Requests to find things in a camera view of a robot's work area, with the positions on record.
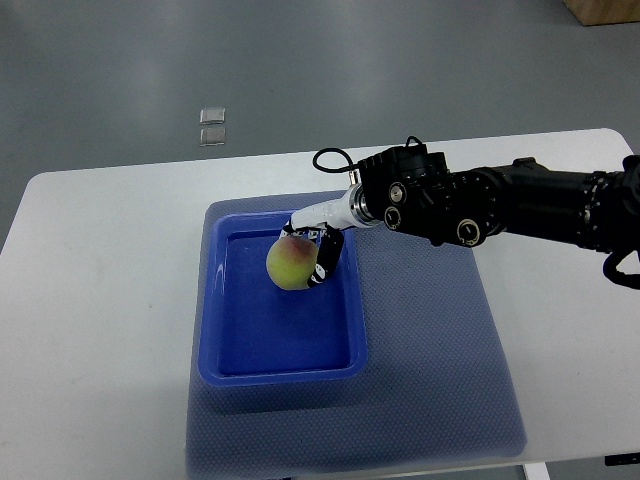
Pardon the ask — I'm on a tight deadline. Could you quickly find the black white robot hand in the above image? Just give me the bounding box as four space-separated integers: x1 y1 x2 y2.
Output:
280 186 369 288

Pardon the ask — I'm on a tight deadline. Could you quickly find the green red peach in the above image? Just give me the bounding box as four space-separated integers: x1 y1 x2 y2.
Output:
266 236 318 291

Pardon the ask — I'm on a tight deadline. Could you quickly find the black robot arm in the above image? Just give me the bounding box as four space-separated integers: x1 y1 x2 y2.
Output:
338 136 639 289

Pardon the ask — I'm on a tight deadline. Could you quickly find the upper metal floor plate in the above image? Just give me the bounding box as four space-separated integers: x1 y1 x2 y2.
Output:
199 107 226 125

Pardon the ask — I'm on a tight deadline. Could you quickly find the blue plastic tray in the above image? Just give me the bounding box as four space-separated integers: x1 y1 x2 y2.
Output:
197 211 368 388

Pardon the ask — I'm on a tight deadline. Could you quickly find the blue grey textured mat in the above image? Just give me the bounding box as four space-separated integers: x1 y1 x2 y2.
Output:
186 193 527 479

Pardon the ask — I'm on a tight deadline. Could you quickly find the white table leg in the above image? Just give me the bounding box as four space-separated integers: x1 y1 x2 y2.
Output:
522 462 550 480

